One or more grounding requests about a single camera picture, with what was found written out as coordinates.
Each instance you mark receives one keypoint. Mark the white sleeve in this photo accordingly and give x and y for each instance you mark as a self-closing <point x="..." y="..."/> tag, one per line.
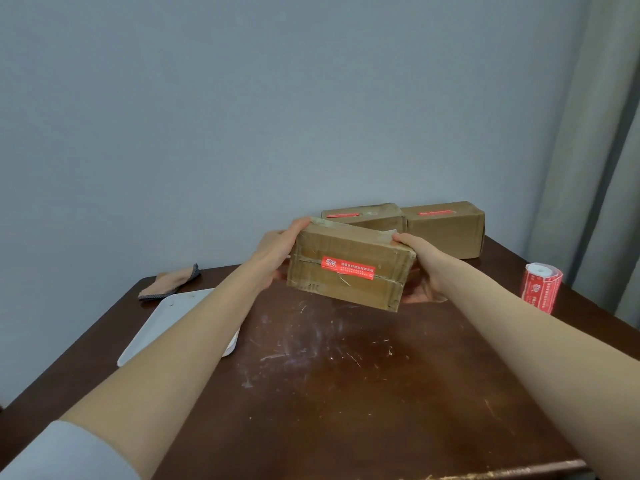
<point x="65" y="452"/>

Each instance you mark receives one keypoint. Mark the person's left forearm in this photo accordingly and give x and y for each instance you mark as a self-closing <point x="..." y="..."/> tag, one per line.
<point x="165" y="354"/>

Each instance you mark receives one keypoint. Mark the person's right forearm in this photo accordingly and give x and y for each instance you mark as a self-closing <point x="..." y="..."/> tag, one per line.
<point x="545" y="359"/>

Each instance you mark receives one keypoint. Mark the white tray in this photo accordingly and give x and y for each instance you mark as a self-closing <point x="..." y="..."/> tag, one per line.
<point x="165" y="319"/>

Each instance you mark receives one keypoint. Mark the brown folded cloth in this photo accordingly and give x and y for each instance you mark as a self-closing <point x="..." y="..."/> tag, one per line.
<point x="167" y="283"/>

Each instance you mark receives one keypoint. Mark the person's left hand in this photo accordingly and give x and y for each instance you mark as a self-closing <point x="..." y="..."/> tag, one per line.
<point x="272" y="249"/>

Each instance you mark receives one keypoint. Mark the person's right thumb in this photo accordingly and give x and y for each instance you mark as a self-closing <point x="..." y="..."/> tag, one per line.
<point x="406" y="240"/>

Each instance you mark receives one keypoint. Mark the person's right hand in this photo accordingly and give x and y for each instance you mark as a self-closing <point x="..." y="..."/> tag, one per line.
<point x="425" y="264"/>

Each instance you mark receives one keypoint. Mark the grey curtain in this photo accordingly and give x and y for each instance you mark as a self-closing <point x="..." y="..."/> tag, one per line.
<point x="590" y="154"/>

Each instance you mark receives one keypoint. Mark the person's left thumb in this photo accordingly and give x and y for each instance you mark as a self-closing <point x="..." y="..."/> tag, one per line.
<point x="296" y="227"/>

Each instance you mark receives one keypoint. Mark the taped cardboard box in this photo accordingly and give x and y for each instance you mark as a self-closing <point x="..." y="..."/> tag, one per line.
<point x="350" y="267"/>

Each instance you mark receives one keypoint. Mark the roll of red labels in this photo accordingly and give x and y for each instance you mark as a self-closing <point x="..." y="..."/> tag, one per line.
<point x="541" y="287"/>

